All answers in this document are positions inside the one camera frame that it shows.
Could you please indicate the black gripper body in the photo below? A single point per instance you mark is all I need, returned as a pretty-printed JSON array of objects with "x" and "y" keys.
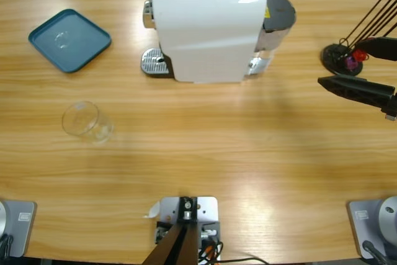
[{"x": 392, "y": 108}]

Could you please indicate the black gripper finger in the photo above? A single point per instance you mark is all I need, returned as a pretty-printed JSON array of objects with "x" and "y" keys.
[
  {"x": 381, "y": 48},
  {"x": 356, "y": 91}
]

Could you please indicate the white capsule coffee machine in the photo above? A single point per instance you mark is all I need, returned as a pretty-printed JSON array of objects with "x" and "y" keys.
[{"x": 204, "y": 35}]

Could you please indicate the clear glass cup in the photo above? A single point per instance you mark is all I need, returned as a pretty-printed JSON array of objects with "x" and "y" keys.
[{"x": 87, "y": 122}]

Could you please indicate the grey arm base with disc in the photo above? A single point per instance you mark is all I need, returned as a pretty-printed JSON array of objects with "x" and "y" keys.
[
  {"x": 361, "y": 224},
  {"x": 21, "y": 224}
]

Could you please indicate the red coffee capsule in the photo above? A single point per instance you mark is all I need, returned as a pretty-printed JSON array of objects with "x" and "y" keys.
[{"x": 360, "y": 55}]

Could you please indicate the purple coffee capsule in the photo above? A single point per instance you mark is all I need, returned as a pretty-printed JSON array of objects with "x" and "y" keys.
[{"x": 351, "y": 62}]

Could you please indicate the black capsule holder with rods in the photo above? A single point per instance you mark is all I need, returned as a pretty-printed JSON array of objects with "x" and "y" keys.
[{"x": 330, "y": 58}]

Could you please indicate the clear water tank dark lid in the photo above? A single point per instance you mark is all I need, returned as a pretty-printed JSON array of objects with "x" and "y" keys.
[{"x": 279, "y": 10}]

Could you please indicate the white paper tag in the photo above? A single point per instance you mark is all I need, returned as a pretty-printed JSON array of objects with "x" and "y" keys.
[{"x": 153, "y": 210}]

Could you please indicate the teal square tray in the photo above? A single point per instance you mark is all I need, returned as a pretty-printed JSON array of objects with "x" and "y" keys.
[{"x": 69, "y": 41}]

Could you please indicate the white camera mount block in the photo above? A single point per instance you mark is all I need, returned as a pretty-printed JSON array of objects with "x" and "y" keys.
[{"x": 207, "y": 209}]

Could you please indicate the dark camera post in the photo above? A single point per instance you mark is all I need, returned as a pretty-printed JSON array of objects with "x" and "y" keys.
[{"x": 173, "y": 249}]

